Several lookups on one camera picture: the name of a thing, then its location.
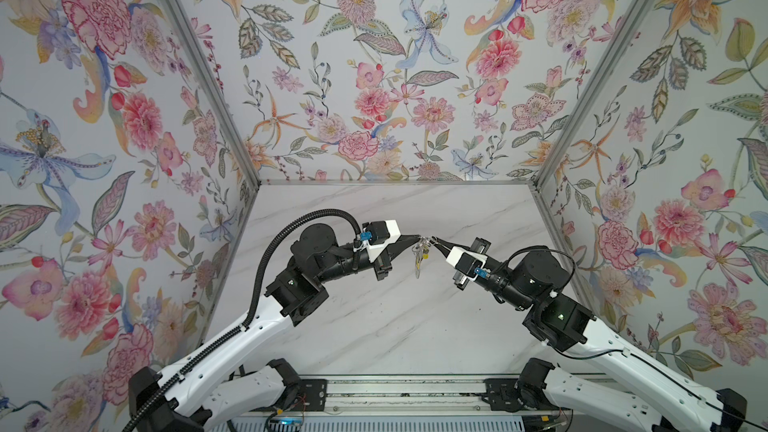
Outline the steel key holder plate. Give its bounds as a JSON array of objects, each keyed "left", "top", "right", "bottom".
[{"left": 412, "top": 238, "right": 430, "bottom": 279}]

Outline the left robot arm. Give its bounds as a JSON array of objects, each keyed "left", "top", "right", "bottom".
[{"left": 125, "top": 209, "right": 421, "bottom": 431}]

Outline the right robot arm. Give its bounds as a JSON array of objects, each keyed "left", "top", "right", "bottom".
[{"left": 431, "top": 237, "right": 747, "bottom": 431}]

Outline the left corner aluminium profile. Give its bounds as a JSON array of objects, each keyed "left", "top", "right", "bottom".
[{"left": 159, "top": 0, "right": 261, "bottom": 191}]

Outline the corner aluminium profile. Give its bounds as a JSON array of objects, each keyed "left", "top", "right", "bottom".
[
  {"left": 159, "top": 0, "right": 261, "bottom": 191},
  {"left": 529, "top": 0, "right": 653, "bottom": 192}
]

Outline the right corner aluminium profile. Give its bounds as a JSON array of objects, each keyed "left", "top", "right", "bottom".
[{"left": 529, "top": 0, "right": 653, "bottom": 192}]

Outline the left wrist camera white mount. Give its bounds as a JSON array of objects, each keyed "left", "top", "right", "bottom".
[{"left": 358, "top": 220, "right": 401, "bottom": 263}]

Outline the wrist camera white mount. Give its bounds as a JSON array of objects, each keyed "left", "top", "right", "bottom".
[
  {"left": 446, "top": 238, "right": 491, "bottom": 284},
  {"left": 358, "top": 220, "right": 401, "bottom": 263}
]

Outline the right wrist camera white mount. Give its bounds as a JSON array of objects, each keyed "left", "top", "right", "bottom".
[{"left": 446, "top": 238, "right": 491, "bottom": 284}]

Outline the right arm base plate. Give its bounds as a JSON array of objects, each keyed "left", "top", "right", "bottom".
[{"left": 482, "top": 377, "right": 525, "bottom": 413}]

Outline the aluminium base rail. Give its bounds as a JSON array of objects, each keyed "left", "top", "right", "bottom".
[{"left": 297, "top": 374, "right": 560, "bottom": 417}]

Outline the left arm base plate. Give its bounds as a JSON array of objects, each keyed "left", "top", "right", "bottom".
[{"left": 280, "top": 378, "right": 328, "bottom": 412}]

